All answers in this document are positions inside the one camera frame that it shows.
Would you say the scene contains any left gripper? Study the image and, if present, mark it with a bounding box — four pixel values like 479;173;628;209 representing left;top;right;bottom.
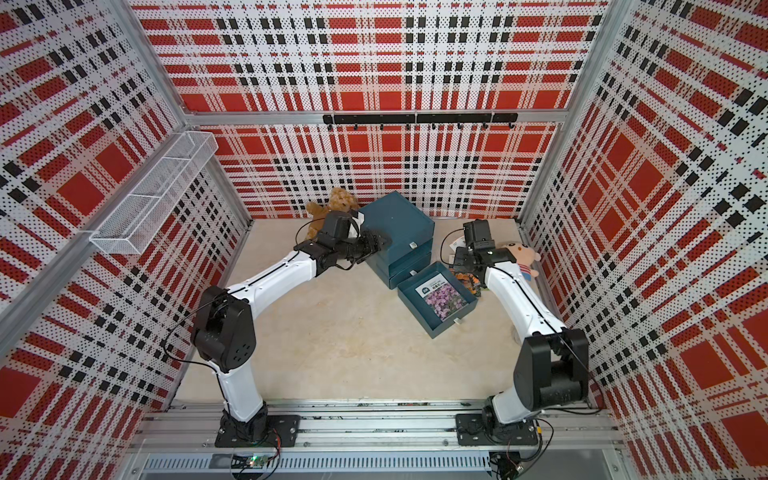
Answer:
336;228;392;263

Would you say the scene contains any orange marigold seed bag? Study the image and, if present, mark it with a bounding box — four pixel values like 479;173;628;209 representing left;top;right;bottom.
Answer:
454;272;482;298

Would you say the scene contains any purple flower seed bag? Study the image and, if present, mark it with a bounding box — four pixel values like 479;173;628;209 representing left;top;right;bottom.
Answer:
415;273;469;321

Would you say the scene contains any teal bottom drawer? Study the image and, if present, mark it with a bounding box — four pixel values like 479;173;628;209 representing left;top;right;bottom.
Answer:
397;262;478;339

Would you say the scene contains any teal drawer cabinet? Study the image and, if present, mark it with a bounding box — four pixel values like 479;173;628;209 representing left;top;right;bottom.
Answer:
360;191;435;290

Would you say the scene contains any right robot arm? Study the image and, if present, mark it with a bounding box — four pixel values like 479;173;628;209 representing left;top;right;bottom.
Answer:
451;220;590;427

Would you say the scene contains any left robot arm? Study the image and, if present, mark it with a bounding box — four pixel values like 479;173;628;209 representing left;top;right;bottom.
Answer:
191;210;388;425

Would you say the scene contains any brown teddy bear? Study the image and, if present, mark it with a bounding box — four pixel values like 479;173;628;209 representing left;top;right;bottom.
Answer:
306;187;360;240

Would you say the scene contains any pink pig plush doll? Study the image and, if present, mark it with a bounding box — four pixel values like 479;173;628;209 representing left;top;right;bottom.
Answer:
506;243;541;282

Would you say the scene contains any green circuit board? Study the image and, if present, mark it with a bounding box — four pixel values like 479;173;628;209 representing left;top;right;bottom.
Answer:
230;455;272;471

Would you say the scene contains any black hook rail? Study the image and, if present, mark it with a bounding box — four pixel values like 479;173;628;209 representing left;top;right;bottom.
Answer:
322;112;519;127

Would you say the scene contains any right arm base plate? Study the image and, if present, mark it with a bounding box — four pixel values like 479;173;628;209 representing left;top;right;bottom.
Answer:
455;412;538;447

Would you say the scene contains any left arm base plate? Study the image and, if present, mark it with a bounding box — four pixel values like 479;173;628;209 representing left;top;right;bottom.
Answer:
214;412;301;448

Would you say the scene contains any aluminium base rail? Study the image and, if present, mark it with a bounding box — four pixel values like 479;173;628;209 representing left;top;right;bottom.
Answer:
119;400;634;479

